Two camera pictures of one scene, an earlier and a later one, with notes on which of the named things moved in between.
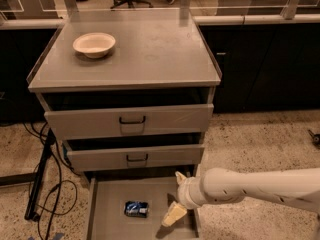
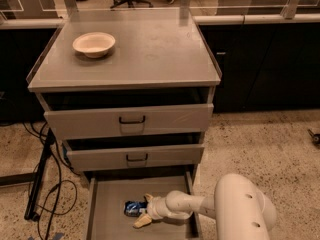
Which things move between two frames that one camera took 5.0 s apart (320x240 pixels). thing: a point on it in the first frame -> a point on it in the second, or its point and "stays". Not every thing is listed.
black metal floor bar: [30, 213] stays
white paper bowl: [94, 44] stays
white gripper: [184, 193] -> [154, 207]
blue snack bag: [136, 209] stays
